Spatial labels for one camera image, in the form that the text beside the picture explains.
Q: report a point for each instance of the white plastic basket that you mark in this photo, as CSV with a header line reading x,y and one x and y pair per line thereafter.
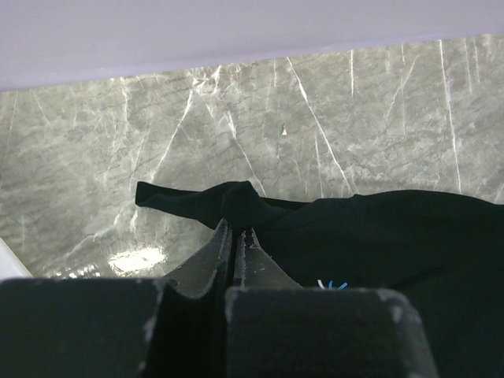
x,y
10,265

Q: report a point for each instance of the black t-shirt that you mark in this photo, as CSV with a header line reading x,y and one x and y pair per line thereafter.
x,y
443,251

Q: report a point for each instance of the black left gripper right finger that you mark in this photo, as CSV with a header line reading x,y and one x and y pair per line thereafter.
x,y
275,328

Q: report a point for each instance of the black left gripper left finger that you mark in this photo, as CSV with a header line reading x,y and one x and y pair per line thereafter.
x,y
144,327

